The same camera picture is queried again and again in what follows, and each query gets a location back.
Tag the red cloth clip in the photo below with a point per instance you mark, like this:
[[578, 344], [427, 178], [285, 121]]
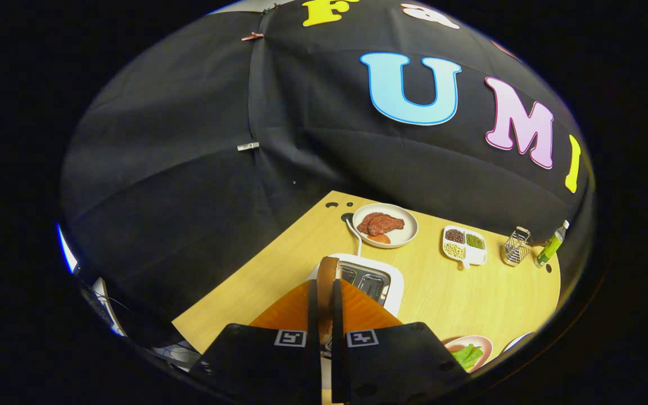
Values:
[[252, 36]]

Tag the green drink bottle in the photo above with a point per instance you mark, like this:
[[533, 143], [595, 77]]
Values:
[[552, 246]]

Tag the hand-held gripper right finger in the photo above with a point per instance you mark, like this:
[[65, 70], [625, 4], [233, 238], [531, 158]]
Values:
[[337, 320]]

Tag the green lettuce leaf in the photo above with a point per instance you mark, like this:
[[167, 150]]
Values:
[[467, 357]]

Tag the pink round plate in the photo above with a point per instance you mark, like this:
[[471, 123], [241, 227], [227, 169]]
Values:
[[484, 346]]

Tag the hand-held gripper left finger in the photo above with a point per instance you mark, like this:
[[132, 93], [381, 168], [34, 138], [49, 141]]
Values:
[[314, 315]]

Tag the red-brown meat piece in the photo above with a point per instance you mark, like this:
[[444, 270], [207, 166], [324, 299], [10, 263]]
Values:
[[380, 224]]

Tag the black backdrop cloth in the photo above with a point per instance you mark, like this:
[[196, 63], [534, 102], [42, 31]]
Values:
[[189, 169]]

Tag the white square plate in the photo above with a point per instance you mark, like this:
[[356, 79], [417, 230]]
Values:
[[518, 340]]

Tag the white toaster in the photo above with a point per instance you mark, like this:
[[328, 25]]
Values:
[[396, 292]]

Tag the round white plate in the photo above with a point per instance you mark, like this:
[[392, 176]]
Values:
[[405, 230]]

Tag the red tomato slice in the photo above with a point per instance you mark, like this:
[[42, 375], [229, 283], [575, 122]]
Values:
[[380, 238]]

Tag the white cloth clip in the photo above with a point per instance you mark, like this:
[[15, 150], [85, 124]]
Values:
[[248, 146]]

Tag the white divided bean dish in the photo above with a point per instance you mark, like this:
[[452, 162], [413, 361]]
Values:
[[476, 257]]

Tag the plain toast bread slice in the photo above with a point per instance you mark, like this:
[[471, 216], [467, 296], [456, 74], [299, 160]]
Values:
[[327, 281]]

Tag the bright lit screen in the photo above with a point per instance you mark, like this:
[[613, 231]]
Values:
[[68, 253]]

